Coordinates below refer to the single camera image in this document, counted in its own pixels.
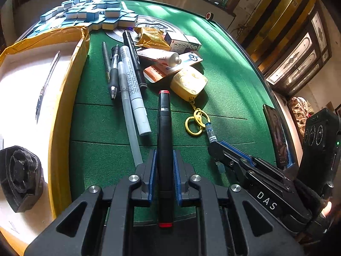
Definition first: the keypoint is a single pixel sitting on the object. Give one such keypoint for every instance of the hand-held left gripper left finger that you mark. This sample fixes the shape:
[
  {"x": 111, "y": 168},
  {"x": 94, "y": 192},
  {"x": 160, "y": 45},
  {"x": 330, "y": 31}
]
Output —
[{"x": 151, "y": 176}]

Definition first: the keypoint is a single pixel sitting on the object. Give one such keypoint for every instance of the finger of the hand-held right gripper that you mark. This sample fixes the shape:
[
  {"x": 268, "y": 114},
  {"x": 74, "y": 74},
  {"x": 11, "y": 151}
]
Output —
[
  {"x": 234, "y": 149},
  {"x": 226, "y": 163}
]

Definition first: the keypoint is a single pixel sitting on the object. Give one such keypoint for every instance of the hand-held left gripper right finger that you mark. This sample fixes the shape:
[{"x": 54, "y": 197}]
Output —
[{"x": 177, "y": 176}]

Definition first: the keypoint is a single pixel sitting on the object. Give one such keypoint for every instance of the clear glass tube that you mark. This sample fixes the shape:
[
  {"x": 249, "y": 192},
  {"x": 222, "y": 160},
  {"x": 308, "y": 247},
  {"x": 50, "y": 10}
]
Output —
[{"x": 210, "y": 132}]

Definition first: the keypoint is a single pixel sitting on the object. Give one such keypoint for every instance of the black marker with red ends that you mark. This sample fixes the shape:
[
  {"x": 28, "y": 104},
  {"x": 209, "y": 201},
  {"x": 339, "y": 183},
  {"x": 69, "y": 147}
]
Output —
[{"x": 163, "y": 128}]

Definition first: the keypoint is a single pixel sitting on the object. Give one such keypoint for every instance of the frosted white pen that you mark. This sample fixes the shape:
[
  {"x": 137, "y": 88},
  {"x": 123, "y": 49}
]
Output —
[{"x": 127, "y": 106}]

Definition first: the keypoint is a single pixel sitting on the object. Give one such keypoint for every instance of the yellow tape measure with keyring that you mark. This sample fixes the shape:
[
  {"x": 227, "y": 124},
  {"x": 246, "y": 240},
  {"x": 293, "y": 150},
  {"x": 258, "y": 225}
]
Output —
[{"x": 187, "y": 81}]

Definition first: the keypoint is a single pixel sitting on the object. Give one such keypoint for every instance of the white marker pen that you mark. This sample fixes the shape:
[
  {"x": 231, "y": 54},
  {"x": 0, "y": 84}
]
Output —
[{"x": 133, "y": 85}]

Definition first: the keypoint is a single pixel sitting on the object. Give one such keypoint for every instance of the long white blue ointment box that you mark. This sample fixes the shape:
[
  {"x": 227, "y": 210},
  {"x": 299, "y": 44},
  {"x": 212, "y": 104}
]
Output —
[{"x": 191, "y": 58}]

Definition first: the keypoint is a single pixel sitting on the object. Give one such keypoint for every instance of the black gel pen clear barrel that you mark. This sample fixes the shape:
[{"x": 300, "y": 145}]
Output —
[{"x": 114, "y": 74}]

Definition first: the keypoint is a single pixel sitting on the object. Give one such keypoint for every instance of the yellow taped cardboard box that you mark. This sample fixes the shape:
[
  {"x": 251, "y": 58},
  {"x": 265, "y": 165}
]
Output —
[{"x": 64, "y": 106}]

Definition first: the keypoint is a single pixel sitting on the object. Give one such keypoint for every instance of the long black marker pen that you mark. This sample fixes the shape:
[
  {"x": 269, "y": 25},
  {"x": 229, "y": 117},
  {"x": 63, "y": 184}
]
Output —
[{"x": 134, "y": 58}]

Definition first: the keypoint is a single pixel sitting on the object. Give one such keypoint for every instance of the person's right hand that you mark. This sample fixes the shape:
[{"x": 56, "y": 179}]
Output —
[{"x": 327, "y": 209}]

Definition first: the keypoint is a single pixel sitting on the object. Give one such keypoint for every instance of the floral cloth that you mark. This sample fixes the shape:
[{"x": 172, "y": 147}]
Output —
[{"x": 299, "y": 114}]

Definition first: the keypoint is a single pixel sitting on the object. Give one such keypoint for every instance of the black smartphone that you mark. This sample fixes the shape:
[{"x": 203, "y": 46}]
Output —
[{"x": 277, "y": 136}]

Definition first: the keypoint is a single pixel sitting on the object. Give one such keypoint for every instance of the wooden glass door cabinet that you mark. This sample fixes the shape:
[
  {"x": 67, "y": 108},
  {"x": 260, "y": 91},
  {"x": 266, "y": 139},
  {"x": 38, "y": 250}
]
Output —
[{"x": 301, "y": 53}]

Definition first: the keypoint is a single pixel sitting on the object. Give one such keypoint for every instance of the small white carton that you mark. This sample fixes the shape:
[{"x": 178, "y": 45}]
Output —
[{"x": 183, "y": 44}]

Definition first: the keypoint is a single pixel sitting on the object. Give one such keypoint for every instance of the white ointment tube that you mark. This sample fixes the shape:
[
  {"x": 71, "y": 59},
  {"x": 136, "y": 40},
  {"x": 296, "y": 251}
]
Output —
[{"x": 159, "y": 57}]

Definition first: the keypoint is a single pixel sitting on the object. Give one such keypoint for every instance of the slim grey pen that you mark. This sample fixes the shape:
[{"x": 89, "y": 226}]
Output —
[{"x": 106, "y": 58}]

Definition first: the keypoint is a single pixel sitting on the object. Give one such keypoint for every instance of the black round plastic part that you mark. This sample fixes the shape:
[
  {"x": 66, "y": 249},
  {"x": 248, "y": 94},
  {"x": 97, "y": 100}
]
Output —
[{"x": 21, "y": 178}]

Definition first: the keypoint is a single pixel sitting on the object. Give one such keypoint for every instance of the red black tape roll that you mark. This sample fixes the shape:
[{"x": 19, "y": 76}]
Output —
[{"x": 210, "y": 16}]

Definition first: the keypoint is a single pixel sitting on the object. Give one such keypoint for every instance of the gold snack packet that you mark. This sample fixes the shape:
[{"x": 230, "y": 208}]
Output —
[{"x": 150, "y": 37}]

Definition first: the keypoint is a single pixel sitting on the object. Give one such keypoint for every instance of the slim silver pen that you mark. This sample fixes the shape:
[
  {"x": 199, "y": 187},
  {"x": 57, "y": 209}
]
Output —
[{"x": 49, "y": 82}]

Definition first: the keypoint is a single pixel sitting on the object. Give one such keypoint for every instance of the green bottle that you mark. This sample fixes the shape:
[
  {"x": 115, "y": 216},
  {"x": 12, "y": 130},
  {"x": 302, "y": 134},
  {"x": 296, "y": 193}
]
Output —
[{"x": 227, "y": 0}]

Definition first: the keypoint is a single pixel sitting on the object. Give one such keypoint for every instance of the pile of blue mahjong tiles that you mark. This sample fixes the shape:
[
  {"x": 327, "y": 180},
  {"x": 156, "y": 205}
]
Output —
[{"x": 80, "y": 13}]

